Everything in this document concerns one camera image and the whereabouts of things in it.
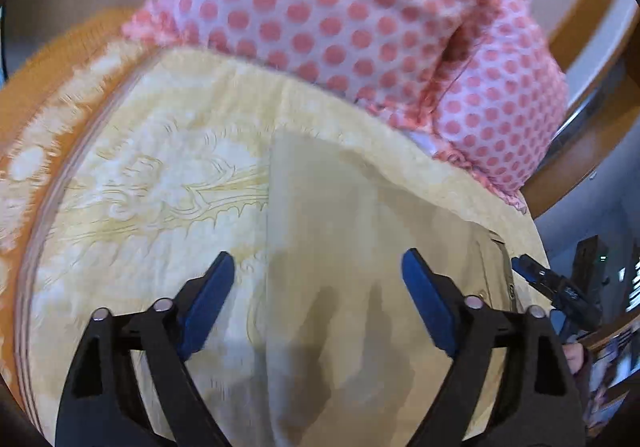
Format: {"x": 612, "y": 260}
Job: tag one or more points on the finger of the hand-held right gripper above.
{"x": 529, "y": 268}

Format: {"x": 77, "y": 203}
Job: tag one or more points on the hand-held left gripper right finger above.
{"x": 425, "y": 297}

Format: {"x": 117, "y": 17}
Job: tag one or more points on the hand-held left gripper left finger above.
{"x": 212, "y": 294}

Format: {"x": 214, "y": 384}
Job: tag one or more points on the beige pants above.
{"x": 370, "y": 307}

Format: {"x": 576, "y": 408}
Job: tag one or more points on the person's right hand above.
{"x": 574, "y": 359}

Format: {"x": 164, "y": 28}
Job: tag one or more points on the wooden bookshelf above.
{"x": 612, "y": 327}

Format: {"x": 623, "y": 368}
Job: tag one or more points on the yellow and orange patterned bedspread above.
{"x": 150, "y": 207}

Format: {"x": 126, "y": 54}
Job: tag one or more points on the wooden bed headboard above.
{"x": 585, "y": 127}

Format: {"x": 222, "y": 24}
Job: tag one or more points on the pink polka dot quilt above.
{"x": 360, "y": 27}

